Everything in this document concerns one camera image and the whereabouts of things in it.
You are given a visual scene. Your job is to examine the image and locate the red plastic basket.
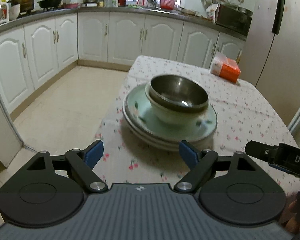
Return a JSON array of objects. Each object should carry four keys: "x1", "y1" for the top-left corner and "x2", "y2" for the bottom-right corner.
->
[{"x1": 160, "y1": 0, "x2": 177, "y2": 10}]

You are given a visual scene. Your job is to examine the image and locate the black wok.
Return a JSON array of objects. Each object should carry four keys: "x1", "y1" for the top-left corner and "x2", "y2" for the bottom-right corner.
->
[{"x1": 38, "y1": 0, "x2": 62, "y2": 9}]

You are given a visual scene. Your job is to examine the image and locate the cherry print tablecloth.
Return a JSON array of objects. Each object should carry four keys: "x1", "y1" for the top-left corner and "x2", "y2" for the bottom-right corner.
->
[{"x1": 94, "y1": 56, "x2": 296, "y2": 185}]

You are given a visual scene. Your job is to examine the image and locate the cream bowl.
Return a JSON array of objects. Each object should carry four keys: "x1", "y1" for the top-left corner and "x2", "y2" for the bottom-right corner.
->
[{"x1": 145, "y1": 82, "x2": 209, "y2": 125}]

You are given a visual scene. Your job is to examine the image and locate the green floral plate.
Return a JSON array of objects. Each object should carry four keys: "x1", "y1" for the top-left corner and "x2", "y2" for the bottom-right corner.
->
[{"x1": 123, "y1": 83, "x2": 218, "y2": 142}]

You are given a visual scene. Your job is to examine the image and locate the white lower cabinets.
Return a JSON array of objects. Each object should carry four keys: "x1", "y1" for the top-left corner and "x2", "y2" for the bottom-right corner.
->
[{"x1": 0, "y1": 8, "x2": 245, "y2": 113}]

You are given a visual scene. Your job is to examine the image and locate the white floral plate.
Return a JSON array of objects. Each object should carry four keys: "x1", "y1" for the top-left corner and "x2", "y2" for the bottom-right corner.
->
[{"x1": 122, "y1": 97, "x2": 216, "y2": 152}]

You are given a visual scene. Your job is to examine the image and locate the white refrigerator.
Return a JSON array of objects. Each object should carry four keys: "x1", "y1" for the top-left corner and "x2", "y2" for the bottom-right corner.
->
[{"x1": 239, "y1": 0, "x2": 300, "y2": 124}]

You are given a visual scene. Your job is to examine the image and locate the orange tissue pack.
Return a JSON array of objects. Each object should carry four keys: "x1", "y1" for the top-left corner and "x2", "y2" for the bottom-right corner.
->
[{"x1": 210, "y1": 51, "x2": 241, "y2": 83}]

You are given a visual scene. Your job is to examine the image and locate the person's right hand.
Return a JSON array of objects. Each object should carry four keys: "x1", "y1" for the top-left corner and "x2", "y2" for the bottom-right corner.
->
[{"x1": 285, "y1": 200, "x2": 300, "y2": 234}]

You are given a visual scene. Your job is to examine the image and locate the black countertop oven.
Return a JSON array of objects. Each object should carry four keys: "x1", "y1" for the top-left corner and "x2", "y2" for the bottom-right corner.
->
[{"x1": 215, "y1": 4, "x2": 252, "y2": 36}]

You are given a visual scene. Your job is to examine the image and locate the stainless steel bowl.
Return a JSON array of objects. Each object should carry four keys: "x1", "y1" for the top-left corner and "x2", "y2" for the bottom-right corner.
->
[{"x1": 149, "y1": 74, "x2": 209, "y2": 114}]

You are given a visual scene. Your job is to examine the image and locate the pink small basin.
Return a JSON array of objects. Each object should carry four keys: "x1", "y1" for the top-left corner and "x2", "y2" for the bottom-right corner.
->
[{"x1": 63, "y1": 3, "x2": 79, "y2": 9}]

